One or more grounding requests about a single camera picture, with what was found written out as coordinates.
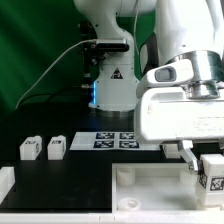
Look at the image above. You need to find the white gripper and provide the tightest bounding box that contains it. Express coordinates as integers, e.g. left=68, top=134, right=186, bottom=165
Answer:
left=134, top=87, right=224, bottom=174

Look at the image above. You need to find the white square tabletop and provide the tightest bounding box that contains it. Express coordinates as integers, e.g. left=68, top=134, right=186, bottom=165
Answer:
left=112, top=163, right=224, bottom=212

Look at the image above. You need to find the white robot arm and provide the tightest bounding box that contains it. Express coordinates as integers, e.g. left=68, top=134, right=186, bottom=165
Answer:
left=73, top=0, right=224, bottom=173

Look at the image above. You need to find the white sheet with fiducial tags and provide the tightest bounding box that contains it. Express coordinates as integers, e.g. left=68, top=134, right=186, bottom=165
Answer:
left=70, top=132, right=160, bottom=151

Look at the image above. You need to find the grey camera on mount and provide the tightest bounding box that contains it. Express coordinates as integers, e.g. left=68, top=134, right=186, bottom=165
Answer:
left=93, top=38, right=129, bottom=52

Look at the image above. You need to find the white camera cable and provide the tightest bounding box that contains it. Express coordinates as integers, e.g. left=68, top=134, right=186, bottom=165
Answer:
left=15, top=39, right=98, bottom=110

